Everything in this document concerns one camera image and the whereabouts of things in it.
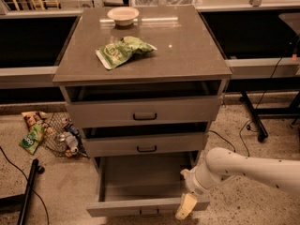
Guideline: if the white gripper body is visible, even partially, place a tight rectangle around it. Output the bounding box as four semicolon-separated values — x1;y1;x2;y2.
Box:
180;166;208;197

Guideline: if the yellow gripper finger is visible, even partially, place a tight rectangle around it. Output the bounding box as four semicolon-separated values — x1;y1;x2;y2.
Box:
175;193;197;220

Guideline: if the grey bottom drawer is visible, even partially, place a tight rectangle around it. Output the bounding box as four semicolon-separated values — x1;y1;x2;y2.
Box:
86;151;200;217

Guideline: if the grey drawer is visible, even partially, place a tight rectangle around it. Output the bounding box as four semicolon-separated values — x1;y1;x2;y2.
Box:
67;82;221;128
86;151;200;217
82;122;209;157

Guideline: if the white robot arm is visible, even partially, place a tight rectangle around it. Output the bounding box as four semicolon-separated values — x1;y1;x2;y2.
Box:
175;147;300;220

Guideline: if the grey middle drawer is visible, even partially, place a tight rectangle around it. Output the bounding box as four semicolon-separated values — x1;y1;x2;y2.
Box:
82;122;209;157

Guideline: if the grey drawer cabinet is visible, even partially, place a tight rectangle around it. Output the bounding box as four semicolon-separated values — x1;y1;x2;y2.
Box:
52;5;233;173

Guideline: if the grey top drawer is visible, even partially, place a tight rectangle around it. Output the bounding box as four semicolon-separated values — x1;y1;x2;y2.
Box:
67;82;221;128

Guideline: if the black stand leg right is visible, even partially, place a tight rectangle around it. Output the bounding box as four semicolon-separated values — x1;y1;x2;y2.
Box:
240;91;300;143

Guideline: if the black stand leg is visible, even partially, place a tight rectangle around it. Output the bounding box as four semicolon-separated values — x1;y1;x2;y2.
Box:
0;159;40;225
240;91;300;143

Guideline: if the clear plastic bottle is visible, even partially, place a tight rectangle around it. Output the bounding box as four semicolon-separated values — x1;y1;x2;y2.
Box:
57;132;79;155

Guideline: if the green chip bag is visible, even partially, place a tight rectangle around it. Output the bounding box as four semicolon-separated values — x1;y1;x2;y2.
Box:
96;36;157;70

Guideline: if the green snack bag on floor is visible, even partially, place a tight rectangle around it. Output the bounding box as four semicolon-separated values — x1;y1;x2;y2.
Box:
19;124;44;155

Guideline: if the black stand leg left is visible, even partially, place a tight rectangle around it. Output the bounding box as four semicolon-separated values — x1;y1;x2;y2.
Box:
0;159;40;225

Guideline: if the brown snack bag on floor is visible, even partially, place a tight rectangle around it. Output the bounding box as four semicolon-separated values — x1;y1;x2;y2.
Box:
22;111;48;129

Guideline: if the white bowl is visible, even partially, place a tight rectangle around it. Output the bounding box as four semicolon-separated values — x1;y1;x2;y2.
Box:
107;7;139;26

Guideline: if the black floor cable right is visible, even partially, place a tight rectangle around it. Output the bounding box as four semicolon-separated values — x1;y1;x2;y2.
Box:
208;35;300;158

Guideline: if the black floor cable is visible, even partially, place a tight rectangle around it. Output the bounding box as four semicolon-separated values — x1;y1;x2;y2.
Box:
208;35;300;158
0;145;51;225

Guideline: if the wire mesh basket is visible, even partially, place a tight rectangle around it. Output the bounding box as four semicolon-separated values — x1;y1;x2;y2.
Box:
42;112;87;158

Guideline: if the black floor cable left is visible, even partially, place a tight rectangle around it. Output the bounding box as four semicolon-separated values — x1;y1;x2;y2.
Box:
0;145;51;225

